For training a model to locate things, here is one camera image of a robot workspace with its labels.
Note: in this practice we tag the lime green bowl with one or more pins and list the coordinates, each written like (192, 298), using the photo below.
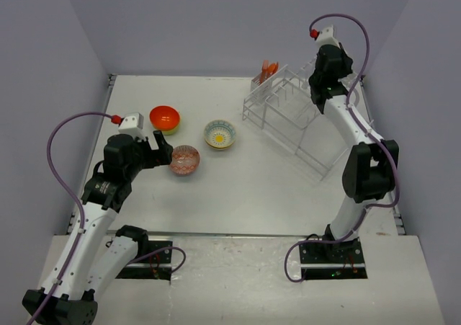
(169, 131)

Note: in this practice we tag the white wire dish rack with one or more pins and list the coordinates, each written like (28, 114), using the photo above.
(289, 117)

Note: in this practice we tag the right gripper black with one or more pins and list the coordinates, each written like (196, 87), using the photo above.
(348, 63)

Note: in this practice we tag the red patterned glass bowl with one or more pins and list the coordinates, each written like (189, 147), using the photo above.
(185, 160)

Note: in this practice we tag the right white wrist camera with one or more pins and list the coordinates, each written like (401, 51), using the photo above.
(326, 36)

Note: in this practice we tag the orange bowl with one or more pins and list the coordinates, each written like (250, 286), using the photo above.
(164, 118)

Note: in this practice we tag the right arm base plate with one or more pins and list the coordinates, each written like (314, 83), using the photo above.
(344, 261)

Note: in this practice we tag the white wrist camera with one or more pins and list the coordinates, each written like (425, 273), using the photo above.
(326, 36)
(132, 125)

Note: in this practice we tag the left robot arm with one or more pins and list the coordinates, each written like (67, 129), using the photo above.
(72, 291)

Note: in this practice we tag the white cutlery holder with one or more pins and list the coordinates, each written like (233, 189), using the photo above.
(260, 87)

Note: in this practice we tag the blue yellow sun bowl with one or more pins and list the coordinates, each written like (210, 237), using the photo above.
(219, 132)

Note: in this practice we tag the orange plastic fork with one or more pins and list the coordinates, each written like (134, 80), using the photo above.
(264, 72)

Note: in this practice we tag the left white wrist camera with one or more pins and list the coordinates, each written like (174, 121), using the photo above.
(132, 125)

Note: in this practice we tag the orange plastic spoon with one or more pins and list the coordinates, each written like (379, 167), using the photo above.
(271, 70)

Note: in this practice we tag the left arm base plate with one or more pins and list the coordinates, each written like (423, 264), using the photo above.
(157, 267)

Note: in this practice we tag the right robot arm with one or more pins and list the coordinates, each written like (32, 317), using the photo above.
(369, 173)

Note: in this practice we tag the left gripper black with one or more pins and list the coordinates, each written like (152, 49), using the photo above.
(164, 158)

